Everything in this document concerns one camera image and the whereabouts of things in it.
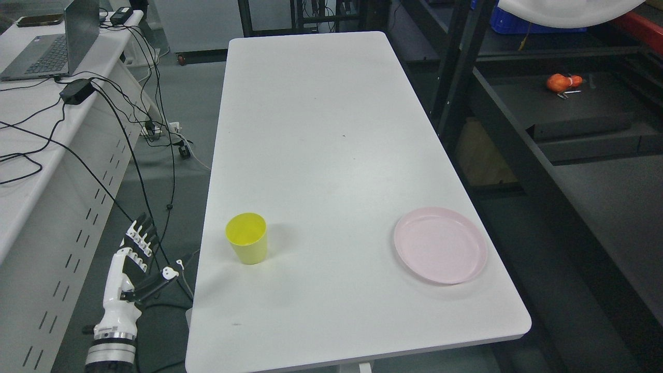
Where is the white side desk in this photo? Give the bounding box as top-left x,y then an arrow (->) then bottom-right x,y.
1,11 -> 159,372

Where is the black power adapter far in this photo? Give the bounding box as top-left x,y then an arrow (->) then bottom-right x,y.
109,6 -> 133,26

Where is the black cable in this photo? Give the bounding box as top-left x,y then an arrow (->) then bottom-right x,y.
88,78 -> 195,301

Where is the black power adapter on desk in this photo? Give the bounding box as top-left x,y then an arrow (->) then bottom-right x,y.
59,78 -> 95,105

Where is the yellow plastic cup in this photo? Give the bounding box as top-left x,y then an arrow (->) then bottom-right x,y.
225,212 -> 268,265

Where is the black smartphone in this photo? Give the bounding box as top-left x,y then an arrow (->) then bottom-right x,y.
16,13 -> 64,27

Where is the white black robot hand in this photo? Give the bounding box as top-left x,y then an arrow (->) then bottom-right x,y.
93,213 -> 185,342

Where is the black metal shelf rack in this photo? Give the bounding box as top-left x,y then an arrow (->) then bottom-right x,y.
387,1 -> 661,372

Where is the blue plastic crate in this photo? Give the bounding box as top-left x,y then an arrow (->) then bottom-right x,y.
490,5 -> 587,35

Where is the white power strip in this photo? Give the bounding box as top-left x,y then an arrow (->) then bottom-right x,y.
140,121 -> 181,141

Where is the pink plastic plate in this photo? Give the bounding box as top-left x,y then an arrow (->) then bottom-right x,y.
394,206 -> 488,285

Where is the grey laptop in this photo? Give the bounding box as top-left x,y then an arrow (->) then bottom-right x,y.
2,1 -> 100,82

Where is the orange toy on shelf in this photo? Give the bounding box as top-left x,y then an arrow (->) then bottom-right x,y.
545,74 -> 583,94

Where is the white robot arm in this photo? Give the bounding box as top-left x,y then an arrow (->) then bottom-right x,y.
84,332 -> 136,372

